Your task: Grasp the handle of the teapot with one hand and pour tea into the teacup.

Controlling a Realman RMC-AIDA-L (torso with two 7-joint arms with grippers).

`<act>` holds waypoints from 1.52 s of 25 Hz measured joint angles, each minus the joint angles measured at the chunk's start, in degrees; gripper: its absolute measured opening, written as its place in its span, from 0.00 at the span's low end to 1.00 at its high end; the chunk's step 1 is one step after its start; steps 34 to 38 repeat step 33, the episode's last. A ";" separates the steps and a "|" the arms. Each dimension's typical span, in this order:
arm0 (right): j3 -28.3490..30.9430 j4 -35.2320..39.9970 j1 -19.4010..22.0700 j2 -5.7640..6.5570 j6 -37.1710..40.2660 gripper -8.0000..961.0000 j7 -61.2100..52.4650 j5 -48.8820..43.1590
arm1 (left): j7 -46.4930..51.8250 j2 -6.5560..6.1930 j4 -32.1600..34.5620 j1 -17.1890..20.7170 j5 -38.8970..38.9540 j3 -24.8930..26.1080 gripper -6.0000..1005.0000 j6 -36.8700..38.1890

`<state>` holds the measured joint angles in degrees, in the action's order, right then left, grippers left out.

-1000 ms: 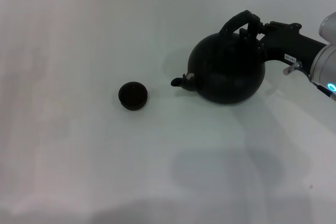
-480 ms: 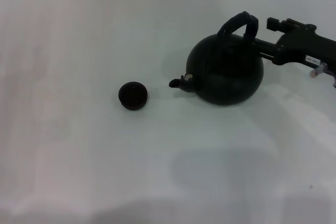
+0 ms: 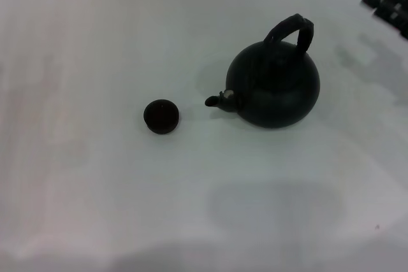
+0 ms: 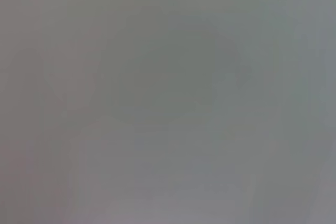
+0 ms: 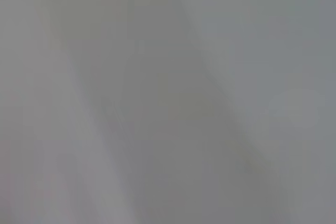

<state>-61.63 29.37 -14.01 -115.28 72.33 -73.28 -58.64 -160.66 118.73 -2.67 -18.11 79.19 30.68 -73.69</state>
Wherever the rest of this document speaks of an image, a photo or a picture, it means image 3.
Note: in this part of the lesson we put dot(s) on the black round teapot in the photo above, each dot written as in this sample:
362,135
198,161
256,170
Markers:
274,87

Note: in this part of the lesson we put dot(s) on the small dark teacup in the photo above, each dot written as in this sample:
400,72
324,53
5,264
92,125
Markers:
161,118

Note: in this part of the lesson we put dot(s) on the brown tea liquid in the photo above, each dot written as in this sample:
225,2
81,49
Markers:
161,112

